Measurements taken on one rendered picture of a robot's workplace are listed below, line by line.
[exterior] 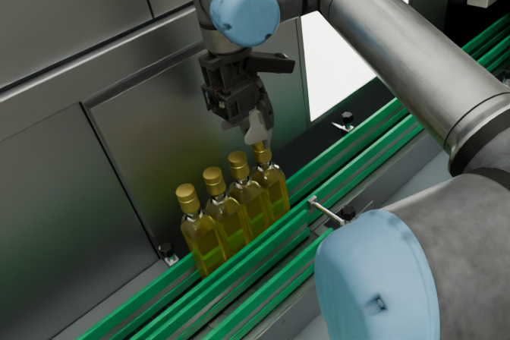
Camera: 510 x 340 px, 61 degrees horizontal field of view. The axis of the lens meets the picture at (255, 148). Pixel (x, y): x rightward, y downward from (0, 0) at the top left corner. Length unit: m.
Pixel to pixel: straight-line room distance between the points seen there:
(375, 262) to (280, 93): 0.75
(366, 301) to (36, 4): 0.60
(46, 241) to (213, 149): 0.37
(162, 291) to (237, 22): 0.61
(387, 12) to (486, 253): 0.28
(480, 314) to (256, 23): 0.38
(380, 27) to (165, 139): 0.50
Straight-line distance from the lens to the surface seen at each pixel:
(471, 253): 0.30
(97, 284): 1.01
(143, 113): 0.80
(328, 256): 0.31
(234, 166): 0.80
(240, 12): 0.52
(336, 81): 1.15
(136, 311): 0.95
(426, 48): 0.45
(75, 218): 0.89
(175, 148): 0.87
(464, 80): 0.42
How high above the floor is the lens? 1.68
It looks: 40 degrees down
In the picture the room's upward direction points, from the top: 12 degrees counter-clockwise
